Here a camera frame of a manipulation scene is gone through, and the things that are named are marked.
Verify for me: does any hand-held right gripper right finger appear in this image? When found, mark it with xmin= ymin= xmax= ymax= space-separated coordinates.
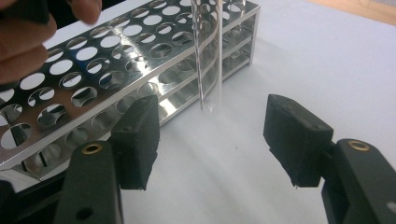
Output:
xmin=262 ymin=93 xmax=334 ymax=189

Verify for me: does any clear glass test tube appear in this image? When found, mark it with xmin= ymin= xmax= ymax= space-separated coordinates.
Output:
xmin=190 ymin=0 xmax=224 ymax=114

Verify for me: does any silver metal test tube rack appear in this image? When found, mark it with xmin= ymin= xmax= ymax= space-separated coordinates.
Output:
xmin=0 ymin=0 xmax=262 ymax=189

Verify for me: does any wooden table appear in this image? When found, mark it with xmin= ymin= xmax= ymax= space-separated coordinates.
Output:
xmin=306 ymin=0 xmax=396 ymax=27

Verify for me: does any white board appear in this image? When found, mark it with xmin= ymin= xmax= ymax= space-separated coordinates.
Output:
xmin=0 ymin=0 xmax=396 ymax=224

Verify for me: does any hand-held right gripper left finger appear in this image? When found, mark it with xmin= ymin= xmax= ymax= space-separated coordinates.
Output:
xmin=109 ymin=94 xmax=162 ymax=191

